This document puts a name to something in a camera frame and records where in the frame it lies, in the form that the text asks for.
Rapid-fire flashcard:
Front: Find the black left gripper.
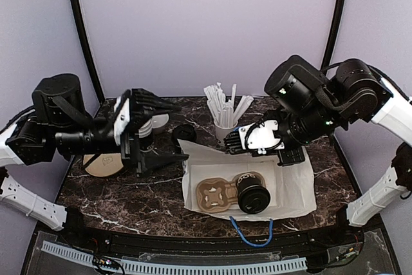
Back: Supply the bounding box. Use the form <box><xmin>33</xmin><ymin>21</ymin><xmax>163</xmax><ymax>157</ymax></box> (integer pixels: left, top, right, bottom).
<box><xmin>51</xmin><ymin>86</ymin><xmax>189</xmax><ymax>178</ymax></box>

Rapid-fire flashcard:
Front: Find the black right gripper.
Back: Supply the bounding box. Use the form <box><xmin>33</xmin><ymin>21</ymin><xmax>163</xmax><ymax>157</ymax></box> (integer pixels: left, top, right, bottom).
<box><xmin>260</xmin><ymin>98</ymin><xmax>344</xmax><ymax>166</ymax></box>

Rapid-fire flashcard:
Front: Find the stack of paper cups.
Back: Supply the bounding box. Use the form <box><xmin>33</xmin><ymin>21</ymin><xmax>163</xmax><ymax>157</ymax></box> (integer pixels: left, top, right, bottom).
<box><xmin>138</xmin><ymin>120</ymin><xmax>154</xmax><ymax>153</ymax></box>

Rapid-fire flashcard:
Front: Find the checkered paper bag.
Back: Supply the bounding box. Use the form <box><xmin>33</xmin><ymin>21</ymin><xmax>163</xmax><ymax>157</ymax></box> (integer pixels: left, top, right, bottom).
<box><xmin>177</xmin><ymin>138</ymin><xmax>318</xmax><ymax>247</ymax></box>

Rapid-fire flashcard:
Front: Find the brown pulp cup carrier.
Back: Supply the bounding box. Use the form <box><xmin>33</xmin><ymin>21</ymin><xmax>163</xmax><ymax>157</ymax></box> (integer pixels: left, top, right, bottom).
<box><xmin>196</xmin><ymin>171</ymin><xmax>267</xmax><ymax>213</ymax></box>

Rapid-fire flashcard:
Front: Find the black coffee cup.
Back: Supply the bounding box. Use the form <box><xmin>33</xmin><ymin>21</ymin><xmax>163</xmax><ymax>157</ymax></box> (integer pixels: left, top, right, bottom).
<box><xmin>236</xmin><ymin>173</ymin><xmax>271</xmax><ymax>214</ymax></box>
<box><xmin>171</xmin><ymin>124</ymin><xmax>197</xmax><ymax>153</ymax></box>

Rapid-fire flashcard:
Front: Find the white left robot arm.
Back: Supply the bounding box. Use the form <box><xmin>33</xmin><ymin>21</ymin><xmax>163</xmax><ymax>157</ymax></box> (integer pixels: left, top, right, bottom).
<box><xmin>1</xmin><ymin>111</ymin><xmax>188</xmax><ymax>247</ymax></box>

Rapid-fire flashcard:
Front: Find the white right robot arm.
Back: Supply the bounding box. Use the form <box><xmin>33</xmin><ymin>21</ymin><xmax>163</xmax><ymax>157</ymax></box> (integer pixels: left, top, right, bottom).
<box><xmin>265</xmin><ymin>55</ymin><xmax>411</xmax><ymax>245</ymax></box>

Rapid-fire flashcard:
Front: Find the white ceramic bowl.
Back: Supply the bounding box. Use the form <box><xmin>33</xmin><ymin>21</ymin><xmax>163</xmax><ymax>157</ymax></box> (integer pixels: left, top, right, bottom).
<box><xmin>152</xmin><ymin>114</ymin><xmax>169</xmax><ymax>135</ymax></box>

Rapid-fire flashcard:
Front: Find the beige round plate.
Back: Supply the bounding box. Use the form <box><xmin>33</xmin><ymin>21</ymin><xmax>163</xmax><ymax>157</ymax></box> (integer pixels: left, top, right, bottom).
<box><xmin>82</xmin><ymin>153</ymin><xmax>124</xmax><ymax>178</ymax></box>

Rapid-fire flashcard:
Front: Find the white cup holding straws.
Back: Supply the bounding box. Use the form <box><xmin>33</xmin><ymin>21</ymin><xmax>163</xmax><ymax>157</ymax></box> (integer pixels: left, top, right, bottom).
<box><xmin>214</xmin><ymin>122</ymin><xmax>238</xmax><ymax>146</ymax></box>

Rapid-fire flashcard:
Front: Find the bundle of wrapped straws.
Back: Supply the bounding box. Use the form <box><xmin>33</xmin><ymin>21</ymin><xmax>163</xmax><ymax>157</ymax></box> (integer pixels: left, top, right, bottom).
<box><xmin>203</xmin><ymin>82</ymin><xmax>254</xmax><ymax>129</ymax></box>

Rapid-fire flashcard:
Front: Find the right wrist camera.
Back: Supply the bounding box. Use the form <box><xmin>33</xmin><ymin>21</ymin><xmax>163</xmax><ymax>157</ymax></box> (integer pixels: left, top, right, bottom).
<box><xmin>264</xmin><ymin>55</ymin><xmax>330</xmax><ymax>115</ymax></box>

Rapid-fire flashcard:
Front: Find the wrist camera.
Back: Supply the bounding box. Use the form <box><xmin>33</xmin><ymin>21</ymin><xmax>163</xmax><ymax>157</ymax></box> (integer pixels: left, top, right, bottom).
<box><xmin>264</xmin><ymin>55</ymin><xmax>330</xmax><ymax>115</ymax></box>
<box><xmin>32</xmin><ymin>73</ymin><xmax>93</xmax><ymax>129</ymax></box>

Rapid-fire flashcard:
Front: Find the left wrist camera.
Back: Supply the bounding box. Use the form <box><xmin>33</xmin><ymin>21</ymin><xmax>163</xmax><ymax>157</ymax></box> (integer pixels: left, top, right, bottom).
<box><xmin>32</xmin><ymin>73</ymin><xmax>93</xmax><ymax>129</ymax></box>

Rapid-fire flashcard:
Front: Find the black front rail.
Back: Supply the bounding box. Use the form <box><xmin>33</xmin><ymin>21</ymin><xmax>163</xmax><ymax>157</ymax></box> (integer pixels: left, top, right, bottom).
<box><xmin>58</xmin><ymin>226</ymin><xmax>364</xmax><ymax>256</ymax></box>

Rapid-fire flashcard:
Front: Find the white slotted cable duct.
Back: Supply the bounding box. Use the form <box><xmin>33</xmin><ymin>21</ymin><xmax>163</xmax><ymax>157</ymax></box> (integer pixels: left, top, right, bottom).
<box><xmin>41</xmin><ymin>241</ymin><xmax>307</xmax><ymax>274</ymax></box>

